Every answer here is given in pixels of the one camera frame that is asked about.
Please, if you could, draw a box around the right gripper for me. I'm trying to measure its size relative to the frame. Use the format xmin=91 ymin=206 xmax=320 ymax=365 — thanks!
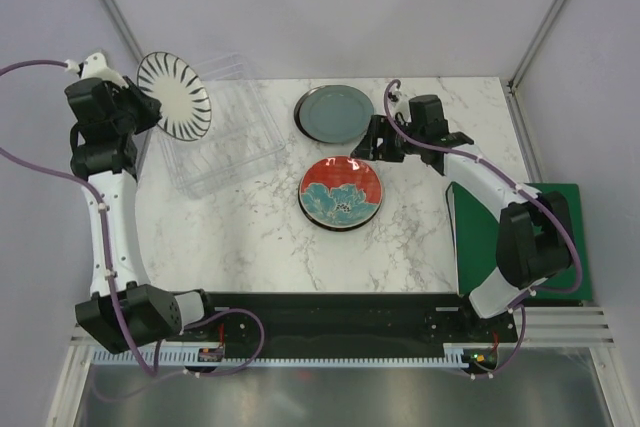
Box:
xmin=350 ymin=114 xmax=424 ymax=163

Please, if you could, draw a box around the teal green plate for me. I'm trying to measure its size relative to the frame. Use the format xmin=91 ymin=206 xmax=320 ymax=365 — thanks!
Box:
xmin=305 ymin=85 xmax=375 ymax=144

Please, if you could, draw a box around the red plate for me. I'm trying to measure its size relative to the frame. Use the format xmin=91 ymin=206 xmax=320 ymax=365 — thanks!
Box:
xmin=298 ymin=155 xmax=384 ymax=226

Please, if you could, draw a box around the white black radial plate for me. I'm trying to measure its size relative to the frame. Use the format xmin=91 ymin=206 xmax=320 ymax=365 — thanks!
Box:
xmin=137 ymin=52 xmax=212 ymax=142

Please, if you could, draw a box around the black striped rim plate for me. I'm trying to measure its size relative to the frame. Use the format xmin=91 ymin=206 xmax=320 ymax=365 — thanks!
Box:
xmin=298 ymin=198 xmax=381 ymax=232

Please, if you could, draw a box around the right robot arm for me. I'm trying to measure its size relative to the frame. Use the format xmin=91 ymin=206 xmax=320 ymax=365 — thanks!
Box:
xmin=351 ymin=82 xmax=583 ymax=341

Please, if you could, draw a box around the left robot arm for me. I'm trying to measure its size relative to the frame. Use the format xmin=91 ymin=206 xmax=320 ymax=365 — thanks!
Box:
xmin=65 ymin=77 xmax=220 ymax=354

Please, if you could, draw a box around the green binder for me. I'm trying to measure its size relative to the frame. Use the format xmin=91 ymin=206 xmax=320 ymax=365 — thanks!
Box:
xmin=446 ymin=183 xmax=593 ymax=303

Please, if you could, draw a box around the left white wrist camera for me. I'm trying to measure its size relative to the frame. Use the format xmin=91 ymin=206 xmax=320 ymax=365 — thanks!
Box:
xmin=65 ymin=51 xmax=127 ymax=88

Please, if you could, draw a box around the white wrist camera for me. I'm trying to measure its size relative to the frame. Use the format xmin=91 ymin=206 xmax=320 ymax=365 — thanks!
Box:
xmin=390 ymin=92 xmax=410 ymax=120
xmin=65 ymin=51 xmax=127 ymax=88

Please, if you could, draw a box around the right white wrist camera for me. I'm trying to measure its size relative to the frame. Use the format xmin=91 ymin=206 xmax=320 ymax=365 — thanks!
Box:
xmin=390 ymin=92 xmax=410 ymax=120

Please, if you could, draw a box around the white wire dish rack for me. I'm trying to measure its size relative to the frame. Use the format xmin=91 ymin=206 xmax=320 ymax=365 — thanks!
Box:
xmin=159 ymin=53 xmax=285 ymax=199

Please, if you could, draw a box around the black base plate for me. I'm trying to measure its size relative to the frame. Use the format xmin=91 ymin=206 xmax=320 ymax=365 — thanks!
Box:
xmin=180 ymin=292 xmax=517 ymax=358

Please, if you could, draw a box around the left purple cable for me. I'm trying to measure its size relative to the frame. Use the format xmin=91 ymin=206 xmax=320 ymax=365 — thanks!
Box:
xmin=0 ymin=59 xmax=266 ymax=378

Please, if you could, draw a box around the white cable duct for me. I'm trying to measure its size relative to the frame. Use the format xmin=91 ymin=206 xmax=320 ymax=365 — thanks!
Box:
xmin=92 ymin=341 xmax=501 ymax=368

